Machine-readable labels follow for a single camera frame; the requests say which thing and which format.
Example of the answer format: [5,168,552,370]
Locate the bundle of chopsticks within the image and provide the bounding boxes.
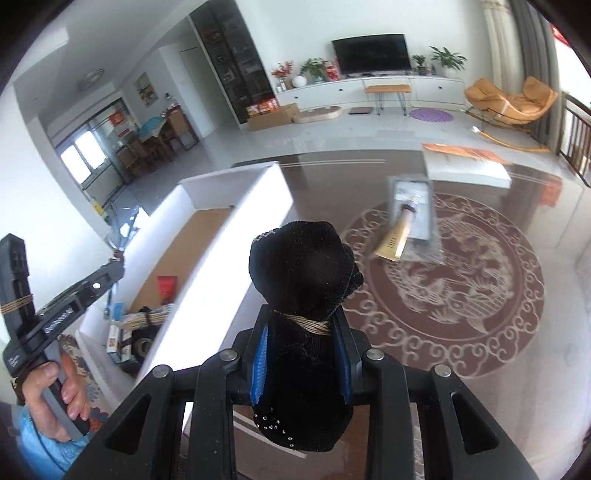
[120,304,173,331]

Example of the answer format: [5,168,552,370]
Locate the red snack packet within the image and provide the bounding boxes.
[156,275,178,305]

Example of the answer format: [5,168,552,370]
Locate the person's left hand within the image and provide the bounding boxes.
[20,351,93,444]

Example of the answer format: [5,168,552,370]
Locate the blue white small box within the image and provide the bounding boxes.
[106,302,125,358]

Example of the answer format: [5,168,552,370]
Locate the white storage box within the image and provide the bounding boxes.
[73,162,296,384]

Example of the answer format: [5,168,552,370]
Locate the black cardboard box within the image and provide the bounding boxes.
[120,325,159,364]

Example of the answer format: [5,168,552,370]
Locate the gold tube in plastic bag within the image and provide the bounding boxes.
[374,175,445,265]

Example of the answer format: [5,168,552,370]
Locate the white flat box with orange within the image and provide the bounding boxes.
[422,143,512,189]

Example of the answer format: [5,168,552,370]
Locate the cardboard box on floor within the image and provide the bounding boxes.
[247,103,300,131]

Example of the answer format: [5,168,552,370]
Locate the purple round mat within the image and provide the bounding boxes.
[409,107,455,123]

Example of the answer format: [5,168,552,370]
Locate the white tv cabinet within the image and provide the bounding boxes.
[276,75,466,110]

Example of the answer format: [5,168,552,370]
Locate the wooden bench stool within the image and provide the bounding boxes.
[363,84,412,116]

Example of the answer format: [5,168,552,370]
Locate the dark glass display cabinet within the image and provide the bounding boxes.
[190,0,274,124]

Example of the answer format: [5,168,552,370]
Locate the red flowers in vase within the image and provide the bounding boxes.
[271,61,294,90]

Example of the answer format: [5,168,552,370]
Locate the green potted plant left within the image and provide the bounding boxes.
[301,57,327,83]

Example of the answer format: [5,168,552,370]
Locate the green potted plant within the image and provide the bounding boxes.
[430,46,467,78]
[301,57,327,83]

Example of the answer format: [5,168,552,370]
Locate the orange rocking chair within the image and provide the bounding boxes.
[464,76,559,153]

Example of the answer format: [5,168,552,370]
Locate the black television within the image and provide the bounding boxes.
[332,34,412,75]

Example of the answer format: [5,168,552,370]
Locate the green potted plant right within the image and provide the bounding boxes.
[430,46,467,78]

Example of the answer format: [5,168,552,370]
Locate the wooden dining chair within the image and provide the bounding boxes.
[559,92,591,187]

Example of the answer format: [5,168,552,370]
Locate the grey curtain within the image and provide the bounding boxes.
[509,0,560,92]

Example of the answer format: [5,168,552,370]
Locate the red wall hanging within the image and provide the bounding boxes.
[551,24,571,47]

